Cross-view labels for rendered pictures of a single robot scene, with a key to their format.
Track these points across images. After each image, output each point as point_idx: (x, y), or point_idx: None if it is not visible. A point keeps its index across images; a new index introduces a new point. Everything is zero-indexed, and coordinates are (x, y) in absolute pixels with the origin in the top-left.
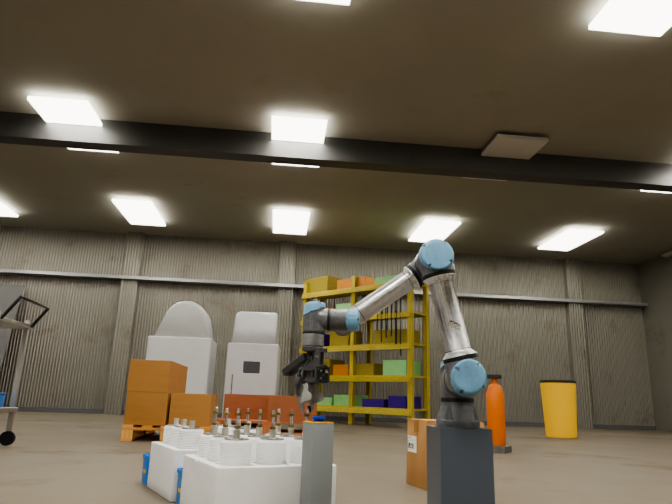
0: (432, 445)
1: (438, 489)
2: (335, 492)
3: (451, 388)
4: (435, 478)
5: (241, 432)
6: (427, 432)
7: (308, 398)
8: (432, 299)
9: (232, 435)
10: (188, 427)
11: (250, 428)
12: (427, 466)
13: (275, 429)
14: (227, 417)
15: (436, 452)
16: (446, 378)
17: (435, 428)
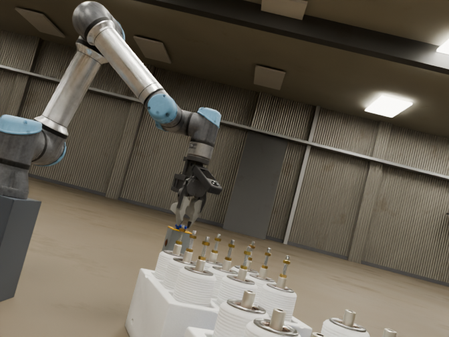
0: (21, 222)
1: (19, 264)
2: (133, 294)
3: (49, 160)
4: (16, 256)
5: (248, 282)
6: (14, 208)
7: (188, 212)
8: (92, 75)
9: (254, 276)
10: (357, 328)
11: (240, 300)
12: (1, 249)
13: (211, 251)
14: (265, 257)
15: (27, 227)
16: (51, 150)
17: (33, 202)
